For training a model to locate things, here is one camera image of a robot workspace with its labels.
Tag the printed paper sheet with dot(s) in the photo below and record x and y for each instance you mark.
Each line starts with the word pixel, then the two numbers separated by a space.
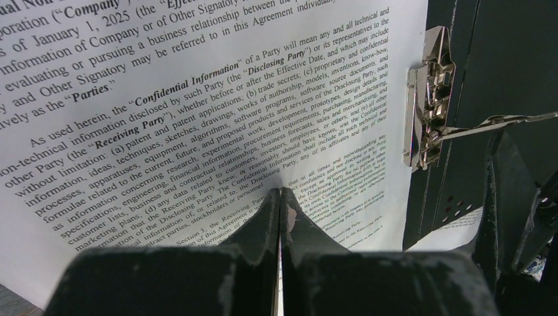
pixel 451 236
pixel 164 123

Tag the red folder black inside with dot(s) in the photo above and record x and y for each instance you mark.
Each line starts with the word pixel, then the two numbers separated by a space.
pixel 505 54

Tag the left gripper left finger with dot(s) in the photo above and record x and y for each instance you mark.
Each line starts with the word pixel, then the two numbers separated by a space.
pixel 236 277

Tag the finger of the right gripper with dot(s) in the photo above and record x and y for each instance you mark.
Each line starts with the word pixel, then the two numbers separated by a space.
pixel 519 215

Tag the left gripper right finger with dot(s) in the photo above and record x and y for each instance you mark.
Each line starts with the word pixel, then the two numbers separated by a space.
pixel 321 277

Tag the metal folder clip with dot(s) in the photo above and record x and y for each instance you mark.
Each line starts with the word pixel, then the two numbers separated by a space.
pixel 429 87

